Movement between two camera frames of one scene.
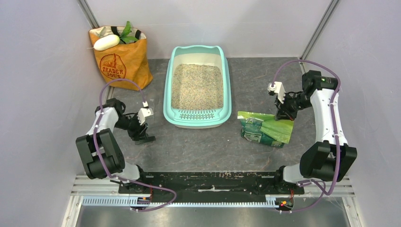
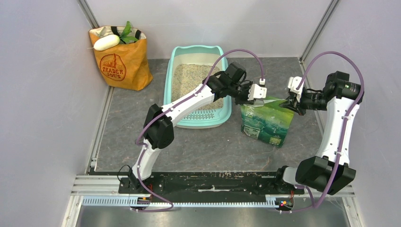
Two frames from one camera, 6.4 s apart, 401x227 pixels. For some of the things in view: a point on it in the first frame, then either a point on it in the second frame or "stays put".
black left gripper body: [133, 129] to [242, 93]
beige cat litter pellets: [197, 87] stays put
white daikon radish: [106, 42] stays put
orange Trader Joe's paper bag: [128, 60] stays put
